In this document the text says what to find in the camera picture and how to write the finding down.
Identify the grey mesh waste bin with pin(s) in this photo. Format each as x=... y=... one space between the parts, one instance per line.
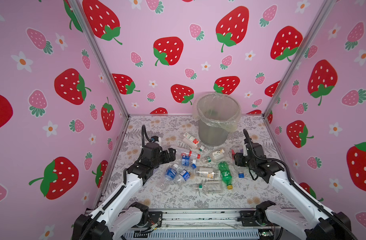
x=211 y=136

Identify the square clear bottle crane label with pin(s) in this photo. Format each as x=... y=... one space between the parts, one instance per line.
x=215 y=156

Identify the translucent yellow bin liner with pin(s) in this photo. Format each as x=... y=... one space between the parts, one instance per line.
x=218 y=110

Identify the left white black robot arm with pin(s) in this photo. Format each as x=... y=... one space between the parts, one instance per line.
x=109 y=221

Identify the Pocari bottle blue label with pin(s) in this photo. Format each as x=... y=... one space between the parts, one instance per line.
x=169 y=176

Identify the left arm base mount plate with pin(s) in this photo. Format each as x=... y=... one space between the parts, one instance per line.
x=153 y=217

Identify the green Sprite bottle yellow cap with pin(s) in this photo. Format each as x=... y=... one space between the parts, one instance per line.
x=225 y=174

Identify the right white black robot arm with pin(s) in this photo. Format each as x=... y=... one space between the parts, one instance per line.
x=317 y=222

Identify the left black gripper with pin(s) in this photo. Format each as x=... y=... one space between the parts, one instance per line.
x=172 y=156

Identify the clear bottle blue label white cap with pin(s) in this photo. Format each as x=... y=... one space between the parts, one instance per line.
x=187 y=161

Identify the clear bottle with green ring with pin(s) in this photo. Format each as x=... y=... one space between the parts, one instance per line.
x=209 y=187

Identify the clear bottle beige label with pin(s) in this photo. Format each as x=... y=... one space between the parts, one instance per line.
x=209 y=173

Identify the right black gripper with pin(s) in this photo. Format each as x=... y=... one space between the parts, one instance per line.
x=238 y=157

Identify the bottle with red white label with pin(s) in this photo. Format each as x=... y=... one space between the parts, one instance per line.
x=193 y=142

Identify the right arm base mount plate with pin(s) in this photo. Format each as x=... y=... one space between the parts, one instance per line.
x=255 y=218

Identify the aluminium front rail frame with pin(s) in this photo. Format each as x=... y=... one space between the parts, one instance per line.
x=203 y=225

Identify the clear bottle with blue cap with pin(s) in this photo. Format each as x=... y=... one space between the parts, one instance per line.
x=241 y=173

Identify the white bottle with red cap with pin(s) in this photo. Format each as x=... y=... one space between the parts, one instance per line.
x=186 y=152

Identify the Pepsi water bottle blue label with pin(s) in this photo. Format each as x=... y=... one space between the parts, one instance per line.
x=183 y=177

